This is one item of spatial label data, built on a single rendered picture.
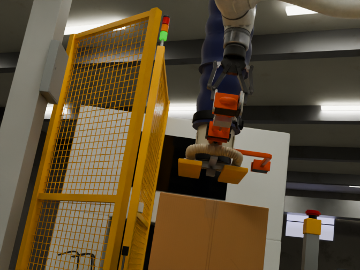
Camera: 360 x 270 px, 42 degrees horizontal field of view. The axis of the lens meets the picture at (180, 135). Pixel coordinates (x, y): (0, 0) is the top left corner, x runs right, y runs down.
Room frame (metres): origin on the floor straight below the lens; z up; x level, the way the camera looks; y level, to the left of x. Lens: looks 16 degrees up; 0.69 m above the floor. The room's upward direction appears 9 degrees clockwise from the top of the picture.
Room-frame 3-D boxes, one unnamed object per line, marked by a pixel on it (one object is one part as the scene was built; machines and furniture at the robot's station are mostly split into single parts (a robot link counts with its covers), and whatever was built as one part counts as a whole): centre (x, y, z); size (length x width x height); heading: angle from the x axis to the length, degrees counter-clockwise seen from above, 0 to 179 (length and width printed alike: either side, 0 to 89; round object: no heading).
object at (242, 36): (1.45, -0.14, 1.46); 0.09 x 0.09 x 0.06
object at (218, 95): (1.45, -0.13, 1.22); 0.08 x 0.07 x 0.05; 178
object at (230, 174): (2.04, -0.25, 1.14); 0.34 x 0.10 x 0.05; 178
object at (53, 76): (2.43, 0.73, 1.62); 0.20 x 0.05 x 0.30; 177
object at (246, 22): (1.44, -0.14, 1.57); 0.13 x 0.11 x 0.16; 160
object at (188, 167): (2.05, -0.06, 1.14); 0.34 x 0.10 x 0.05; 178
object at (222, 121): (1.58, -0.14, 1.22); 0.07 x 0.07 x 0.04; 88
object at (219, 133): (1.79, -0.15, 1.23); 0.10 x 0.08 x 0.06; 88
